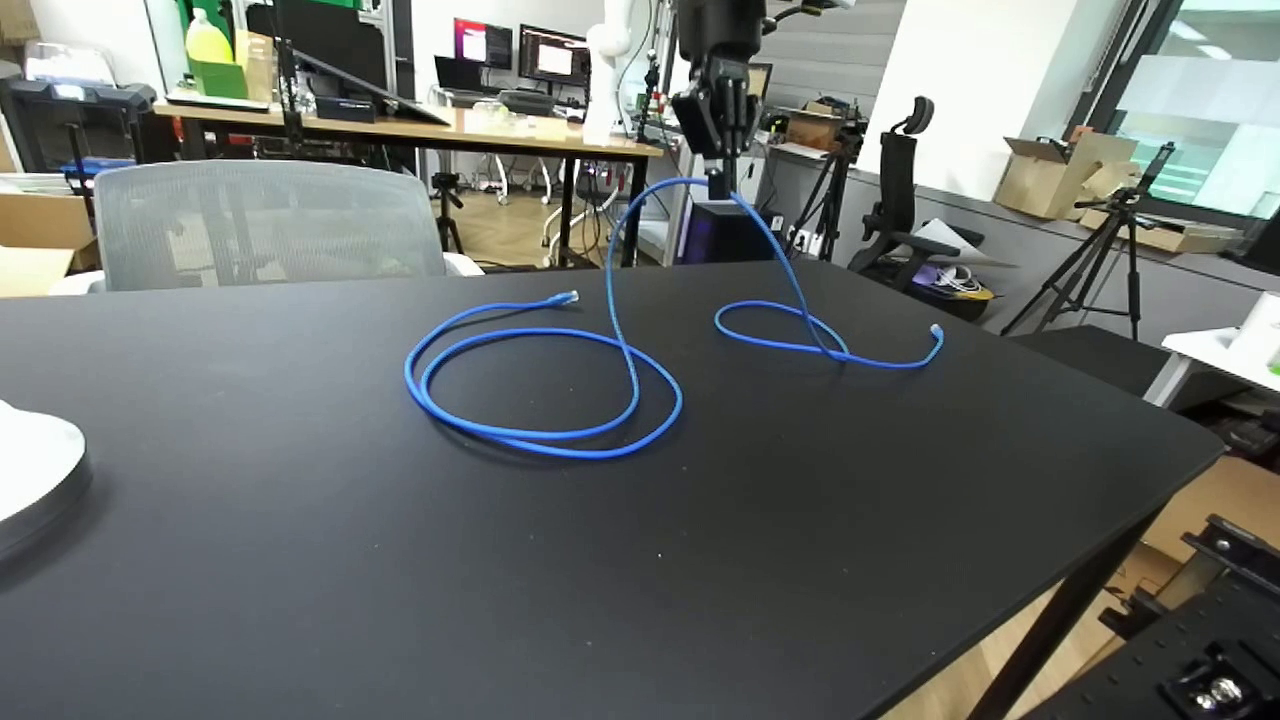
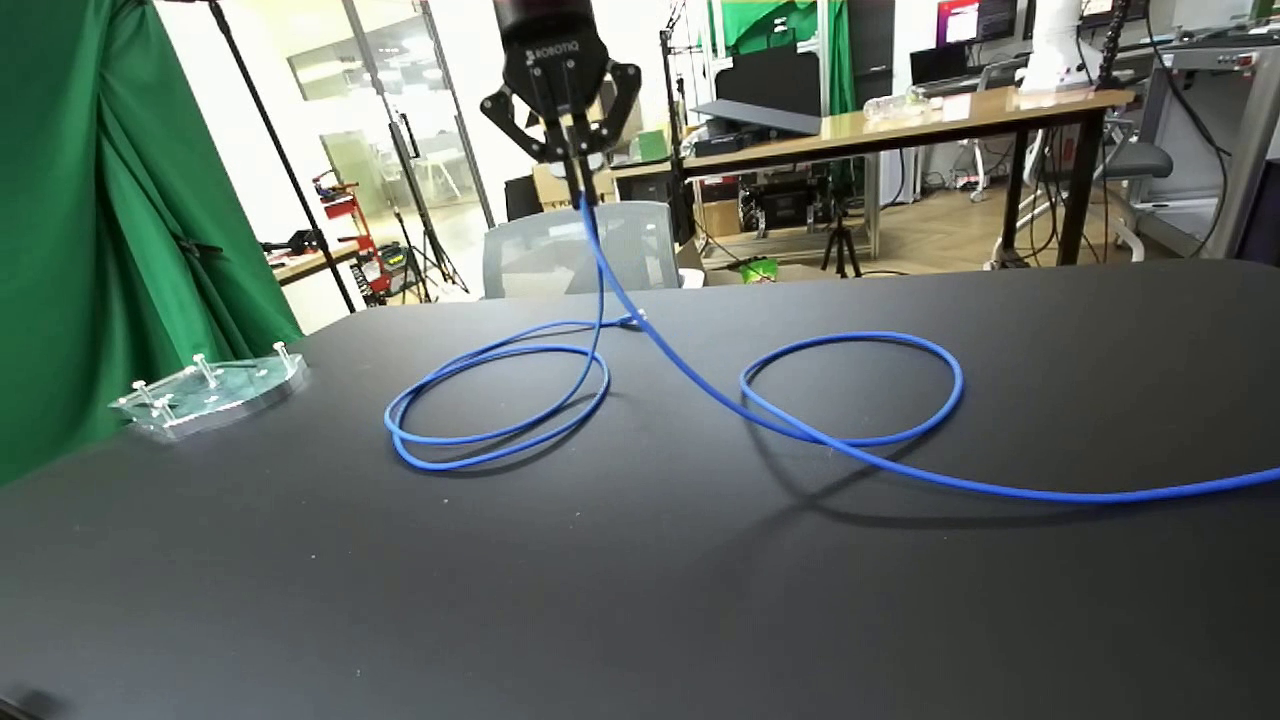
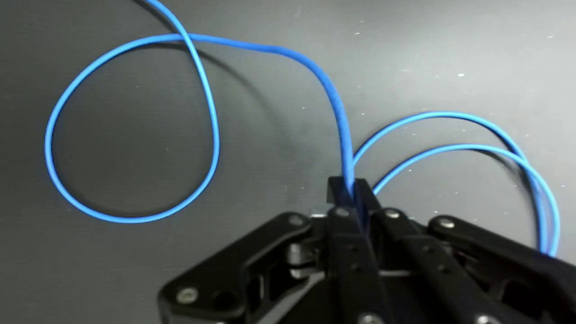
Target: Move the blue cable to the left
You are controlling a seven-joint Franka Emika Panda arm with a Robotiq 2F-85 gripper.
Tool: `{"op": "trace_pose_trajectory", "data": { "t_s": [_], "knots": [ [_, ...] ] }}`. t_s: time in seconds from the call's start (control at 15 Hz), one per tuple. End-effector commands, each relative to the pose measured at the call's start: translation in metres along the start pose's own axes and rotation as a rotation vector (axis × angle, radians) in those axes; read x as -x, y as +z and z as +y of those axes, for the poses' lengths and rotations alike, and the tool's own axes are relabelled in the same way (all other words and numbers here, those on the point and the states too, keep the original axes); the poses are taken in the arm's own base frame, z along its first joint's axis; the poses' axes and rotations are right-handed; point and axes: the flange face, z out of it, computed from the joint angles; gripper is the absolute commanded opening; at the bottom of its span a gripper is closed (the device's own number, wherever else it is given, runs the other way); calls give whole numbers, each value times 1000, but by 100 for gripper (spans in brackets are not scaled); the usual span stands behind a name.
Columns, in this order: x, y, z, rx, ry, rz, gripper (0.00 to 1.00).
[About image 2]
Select clear acrylic plate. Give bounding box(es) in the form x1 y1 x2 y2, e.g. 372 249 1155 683
113 345 310 445

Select green backdrop curtain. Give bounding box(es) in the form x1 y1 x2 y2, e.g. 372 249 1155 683
0 0 298 478

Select grey mesh office chair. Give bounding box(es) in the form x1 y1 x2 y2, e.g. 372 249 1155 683
484 199 681 301

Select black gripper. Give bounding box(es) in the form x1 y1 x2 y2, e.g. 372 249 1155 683
481 36 641 207

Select wooden desk with black legs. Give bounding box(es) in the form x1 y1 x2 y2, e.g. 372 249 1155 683
617 89 1128 266

